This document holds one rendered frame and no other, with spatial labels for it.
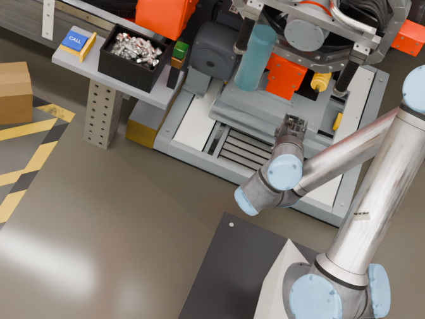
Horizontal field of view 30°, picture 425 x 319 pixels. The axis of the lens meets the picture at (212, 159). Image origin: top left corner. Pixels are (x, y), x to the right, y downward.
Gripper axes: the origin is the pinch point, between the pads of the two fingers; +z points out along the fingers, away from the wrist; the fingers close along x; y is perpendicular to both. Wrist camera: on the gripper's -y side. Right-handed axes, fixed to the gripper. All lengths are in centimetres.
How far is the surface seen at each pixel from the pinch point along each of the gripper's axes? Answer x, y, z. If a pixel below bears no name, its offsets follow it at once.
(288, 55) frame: 6.1, 7.3, 38.0
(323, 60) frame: -5.9, 10.1, 37.2
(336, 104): -22, -21, 79
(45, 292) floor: 58, -83, -15
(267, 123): 3, -31, 62
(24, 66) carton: 98, -35, 46
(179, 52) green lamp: 40.7, 3.4, 16.9
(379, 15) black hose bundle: -12.5, 39.9, 5.6
